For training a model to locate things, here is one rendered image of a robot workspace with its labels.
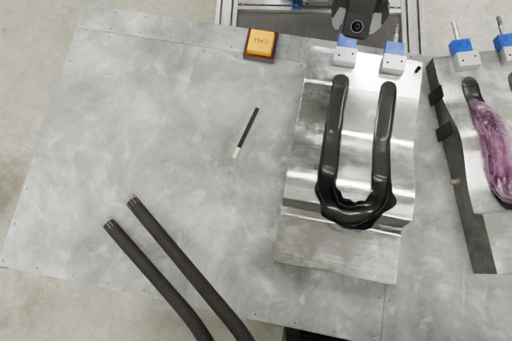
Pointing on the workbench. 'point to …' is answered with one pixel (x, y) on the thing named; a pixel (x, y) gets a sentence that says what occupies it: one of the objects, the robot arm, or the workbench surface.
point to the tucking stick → (245, 132)
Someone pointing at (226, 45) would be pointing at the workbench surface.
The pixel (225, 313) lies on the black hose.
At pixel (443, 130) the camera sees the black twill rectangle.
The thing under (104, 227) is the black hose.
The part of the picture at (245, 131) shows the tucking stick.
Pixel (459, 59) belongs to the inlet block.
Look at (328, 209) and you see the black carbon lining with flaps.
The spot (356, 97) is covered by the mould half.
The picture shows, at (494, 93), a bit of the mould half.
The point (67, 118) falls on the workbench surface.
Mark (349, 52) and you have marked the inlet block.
